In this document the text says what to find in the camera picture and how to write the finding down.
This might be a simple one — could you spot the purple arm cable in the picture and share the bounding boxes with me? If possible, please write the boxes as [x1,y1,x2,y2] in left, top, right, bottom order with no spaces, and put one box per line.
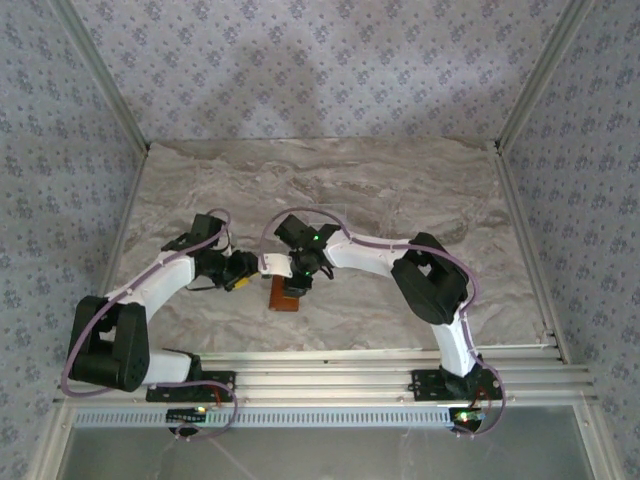
[258,210,507,440]
[59,207,239,442]

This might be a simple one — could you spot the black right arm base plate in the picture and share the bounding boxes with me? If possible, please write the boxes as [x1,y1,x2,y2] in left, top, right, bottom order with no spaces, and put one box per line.
[409,368,504,402]

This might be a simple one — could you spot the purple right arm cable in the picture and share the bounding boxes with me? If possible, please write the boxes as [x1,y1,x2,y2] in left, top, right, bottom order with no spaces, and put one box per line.
[258,210,507,440]

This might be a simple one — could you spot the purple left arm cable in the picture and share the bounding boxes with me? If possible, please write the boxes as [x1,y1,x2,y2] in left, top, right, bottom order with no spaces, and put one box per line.
[59,207,239,442]

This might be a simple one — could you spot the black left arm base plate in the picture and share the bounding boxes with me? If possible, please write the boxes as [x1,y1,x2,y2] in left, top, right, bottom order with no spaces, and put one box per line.
[145,368,238,404]

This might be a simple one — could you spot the aluminium rail frame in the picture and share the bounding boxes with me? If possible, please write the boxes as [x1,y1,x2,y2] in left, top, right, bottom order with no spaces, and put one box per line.
[52,344,599,407]

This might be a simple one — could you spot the aluminium side rail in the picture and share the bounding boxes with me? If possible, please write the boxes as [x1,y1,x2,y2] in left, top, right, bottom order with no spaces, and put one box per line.
[74,142,153,369]
[492,139,571,364]

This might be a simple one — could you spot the small circuit board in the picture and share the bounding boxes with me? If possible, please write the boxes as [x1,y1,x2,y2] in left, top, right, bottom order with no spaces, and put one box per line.
[448,406,487,432]
[166,406,210,425]

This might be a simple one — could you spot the brown leather card holder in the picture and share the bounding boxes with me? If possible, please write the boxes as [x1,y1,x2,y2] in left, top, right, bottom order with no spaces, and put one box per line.
[267,273,305,313]

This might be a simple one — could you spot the clear acrylic card stand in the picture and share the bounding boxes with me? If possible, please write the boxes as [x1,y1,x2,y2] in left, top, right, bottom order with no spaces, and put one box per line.
[307,202,350,229]

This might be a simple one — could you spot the grey metal sheet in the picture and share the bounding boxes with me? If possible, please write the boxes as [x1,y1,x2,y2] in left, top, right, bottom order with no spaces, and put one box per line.
[62,405,599,480]

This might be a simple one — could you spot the aluminium corner post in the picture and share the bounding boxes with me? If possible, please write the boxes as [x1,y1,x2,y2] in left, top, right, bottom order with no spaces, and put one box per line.
[494,0,597,154]
[51,0,152,151]

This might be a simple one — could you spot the grey slotted cable duct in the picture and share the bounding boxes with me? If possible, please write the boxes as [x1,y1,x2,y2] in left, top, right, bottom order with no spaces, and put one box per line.
[73,405,454,429]

